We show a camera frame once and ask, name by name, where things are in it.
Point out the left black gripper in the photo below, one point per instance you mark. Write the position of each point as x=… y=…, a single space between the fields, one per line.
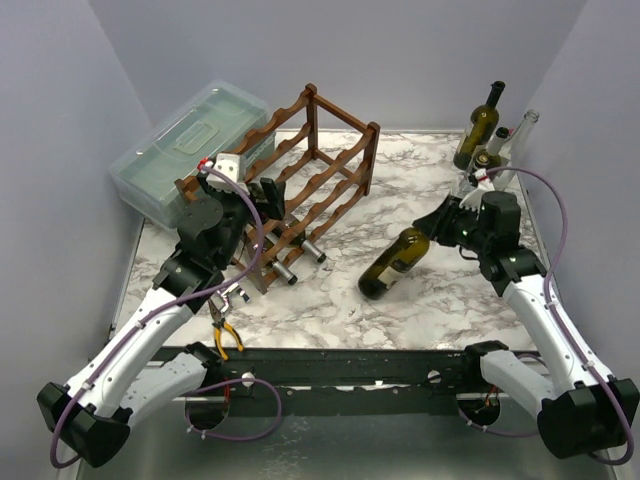
x=274 y=206

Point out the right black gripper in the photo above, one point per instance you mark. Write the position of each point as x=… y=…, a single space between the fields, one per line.
x=442 y=222

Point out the green bottle grey label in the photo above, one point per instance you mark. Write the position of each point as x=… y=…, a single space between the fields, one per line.
x=301 y=239

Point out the green bottle cream label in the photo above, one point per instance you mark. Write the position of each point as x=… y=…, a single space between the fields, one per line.
x=394 y=263

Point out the clear square glass bottle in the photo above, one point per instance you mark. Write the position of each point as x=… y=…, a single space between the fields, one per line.
x=463 y=184

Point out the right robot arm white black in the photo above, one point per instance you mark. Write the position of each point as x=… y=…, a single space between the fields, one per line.
x=580 y=407

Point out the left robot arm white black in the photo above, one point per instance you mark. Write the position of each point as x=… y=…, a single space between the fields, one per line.
x=92 y=414

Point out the brown wooden wine rack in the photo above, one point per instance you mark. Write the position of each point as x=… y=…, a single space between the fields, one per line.
x=326 y=158

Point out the green bottle silver cap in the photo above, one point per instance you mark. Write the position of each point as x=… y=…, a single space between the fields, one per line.
x=281 y=270

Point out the green bottle white neck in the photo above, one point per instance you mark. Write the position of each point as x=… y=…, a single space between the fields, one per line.
x=487 y=156

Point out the tall clear glass bottle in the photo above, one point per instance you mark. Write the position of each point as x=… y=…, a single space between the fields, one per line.
x=512 y=152

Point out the tall dark green bottle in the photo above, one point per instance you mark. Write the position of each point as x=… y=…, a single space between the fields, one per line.
x=483 y=121

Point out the translucent green plastic storage box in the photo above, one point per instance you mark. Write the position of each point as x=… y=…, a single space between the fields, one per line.
x=212 y=121

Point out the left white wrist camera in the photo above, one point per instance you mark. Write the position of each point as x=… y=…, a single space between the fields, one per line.
x=227 y=165

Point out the yellow handled pliers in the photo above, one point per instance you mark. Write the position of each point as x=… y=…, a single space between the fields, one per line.
x=220 y=325

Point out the black front mounting rail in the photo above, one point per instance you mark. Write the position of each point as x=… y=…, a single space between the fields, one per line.
x=339 y=382

